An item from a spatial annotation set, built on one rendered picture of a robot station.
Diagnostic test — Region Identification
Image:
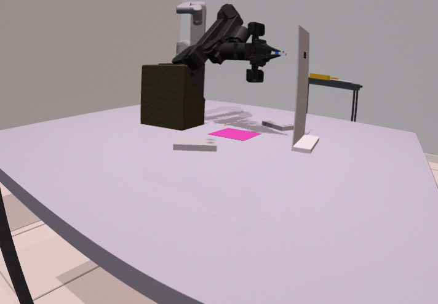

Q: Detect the pink flat square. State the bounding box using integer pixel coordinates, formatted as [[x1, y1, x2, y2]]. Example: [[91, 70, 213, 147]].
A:
[[209, 128, 260, 141]]

